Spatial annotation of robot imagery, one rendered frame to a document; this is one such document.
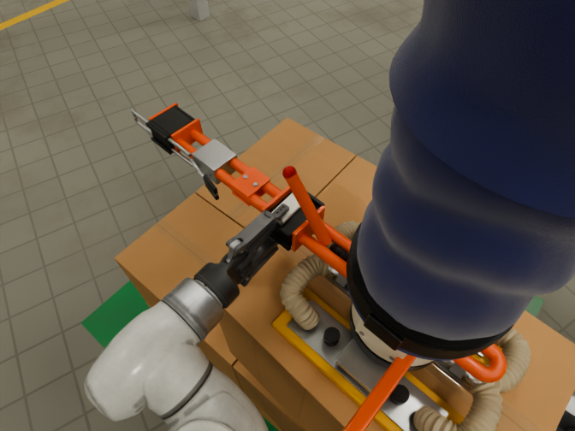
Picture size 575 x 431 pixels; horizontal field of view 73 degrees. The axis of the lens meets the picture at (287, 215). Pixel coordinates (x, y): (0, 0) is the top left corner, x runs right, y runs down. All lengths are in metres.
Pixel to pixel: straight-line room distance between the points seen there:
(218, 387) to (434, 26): 0.53
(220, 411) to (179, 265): 0.92
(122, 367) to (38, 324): 1.65
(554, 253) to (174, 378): 0.47
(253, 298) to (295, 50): 2.82
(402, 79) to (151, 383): 0.48
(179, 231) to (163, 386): 1.00
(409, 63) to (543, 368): 0.67
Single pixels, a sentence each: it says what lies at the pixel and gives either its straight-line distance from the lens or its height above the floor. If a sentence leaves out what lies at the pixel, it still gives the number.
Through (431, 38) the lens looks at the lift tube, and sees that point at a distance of 0.29.
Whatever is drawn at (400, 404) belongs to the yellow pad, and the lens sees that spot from 0.71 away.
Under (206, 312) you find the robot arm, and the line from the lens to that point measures 0.61.
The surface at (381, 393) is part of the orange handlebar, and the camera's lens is 0.60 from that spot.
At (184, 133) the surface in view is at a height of 1.21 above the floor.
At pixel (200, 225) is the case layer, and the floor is 0.54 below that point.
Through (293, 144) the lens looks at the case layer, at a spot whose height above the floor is 0.54.
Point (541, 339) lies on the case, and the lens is 0.89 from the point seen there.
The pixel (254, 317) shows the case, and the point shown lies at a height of 1.07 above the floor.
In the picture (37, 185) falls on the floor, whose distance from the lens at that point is 2.76.
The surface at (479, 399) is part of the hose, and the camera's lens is 0.71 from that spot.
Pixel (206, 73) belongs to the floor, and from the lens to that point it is 3.22.
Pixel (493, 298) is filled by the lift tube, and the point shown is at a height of 1.44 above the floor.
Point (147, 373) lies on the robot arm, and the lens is 0.60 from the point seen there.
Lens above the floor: 1.79
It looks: 55 degrees down
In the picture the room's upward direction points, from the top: straight up
